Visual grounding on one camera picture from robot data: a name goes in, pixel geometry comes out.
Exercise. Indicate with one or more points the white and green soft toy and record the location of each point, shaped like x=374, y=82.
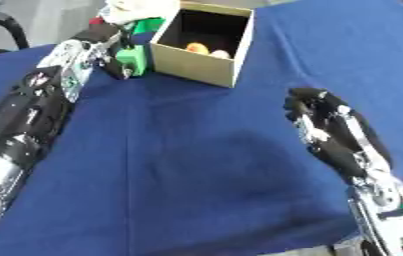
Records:
x=140, y=10

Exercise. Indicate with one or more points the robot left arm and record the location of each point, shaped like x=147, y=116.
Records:
x=29, y=113

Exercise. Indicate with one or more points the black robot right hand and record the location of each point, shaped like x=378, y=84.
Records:
x=333, y=133

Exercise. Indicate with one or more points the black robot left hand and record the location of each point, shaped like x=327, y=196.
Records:
x=102, y=33

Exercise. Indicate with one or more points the green block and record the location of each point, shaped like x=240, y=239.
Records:
x=131, y=60

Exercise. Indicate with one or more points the pale round toy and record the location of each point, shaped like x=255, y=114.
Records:
x=220, y=53

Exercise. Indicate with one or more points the orange toy fruit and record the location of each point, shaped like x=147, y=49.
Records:
x=197, y=48

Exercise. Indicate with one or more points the black chair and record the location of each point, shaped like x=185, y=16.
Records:
x=9, y=23

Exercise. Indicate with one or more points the tan cardboard box black inside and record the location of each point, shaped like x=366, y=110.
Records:
x=196, y=66

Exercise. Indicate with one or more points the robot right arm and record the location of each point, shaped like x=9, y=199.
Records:
x=385, y=213

